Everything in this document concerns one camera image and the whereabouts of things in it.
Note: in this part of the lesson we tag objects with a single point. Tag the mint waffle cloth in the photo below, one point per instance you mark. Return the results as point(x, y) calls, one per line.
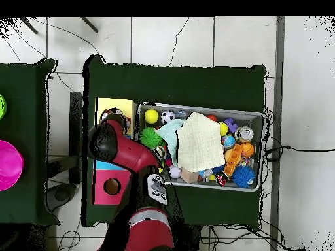
point(170, 133)

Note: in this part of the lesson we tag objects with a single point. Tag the cream waffle cloth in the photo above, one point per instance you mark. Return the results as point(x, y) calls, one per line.
point(200, 143)

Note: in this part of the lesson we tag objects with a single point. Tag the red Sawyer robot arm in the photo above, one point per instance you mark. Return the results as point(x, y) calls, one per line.
point(130, 154)

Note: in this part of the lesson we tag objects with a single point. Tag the wooden box with three holes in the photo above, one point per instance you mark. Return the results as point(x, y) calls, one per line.
point(112, 198)

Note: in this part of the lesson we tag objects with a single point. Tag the shallow clear mesh bin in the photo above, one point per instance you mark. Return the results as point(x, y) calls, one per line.
point(248, 119)

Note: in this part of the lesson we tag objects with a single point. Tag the green spiky rubber ball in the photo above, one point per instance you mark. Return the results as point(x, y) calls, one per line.
point(150, 138)

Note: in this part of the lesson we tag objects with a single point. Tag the black and white soccer ball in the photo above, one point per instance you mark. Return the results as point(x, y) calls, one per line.
point(167, 117)

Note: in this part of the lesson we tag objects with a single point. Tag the plain yellow ball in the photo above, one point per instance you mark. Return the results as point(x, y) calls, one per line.
point(151, 116)

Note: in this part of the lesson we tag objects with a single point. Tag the dark green tablecloth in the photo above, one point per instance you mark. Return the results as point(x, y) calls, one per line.
point(170, 83)
point(21, 78)

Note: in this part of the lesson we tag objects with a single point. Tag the blue globe ball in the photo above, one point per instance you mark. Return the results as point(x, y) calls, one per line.
point(228, 141)

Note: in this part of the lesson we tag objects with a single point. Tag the long orange plastic brick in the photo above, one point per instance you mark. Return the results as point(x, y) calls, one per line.
point(233, 159)

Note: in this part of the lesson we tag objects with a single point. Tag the crushed silver drink can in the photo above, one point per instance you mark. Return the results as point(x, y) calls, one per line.
point(244, 134)

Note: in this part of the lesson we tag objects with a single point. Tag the orange basketball toy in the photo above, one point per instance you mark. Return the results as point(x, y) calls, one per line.
point(248, 149)

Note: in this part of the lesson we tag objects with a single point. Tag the blue spiky rubber ball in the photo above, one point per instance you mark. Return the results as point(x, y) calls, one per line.
point(243, 176)

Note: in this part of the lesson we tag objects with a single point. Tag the black tripod leg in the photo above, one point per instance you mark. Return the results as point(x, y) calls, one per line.
point(89, 24)
point(28, 25)

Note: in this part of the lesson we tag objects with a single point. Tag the pink plastic bowl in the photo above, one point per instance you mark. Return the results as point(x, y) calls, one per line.
point(10, 164)

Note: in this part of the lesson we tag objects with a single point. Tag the green plastic bowl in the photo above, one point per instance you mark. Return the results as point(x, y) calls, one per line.
point(2, 107)

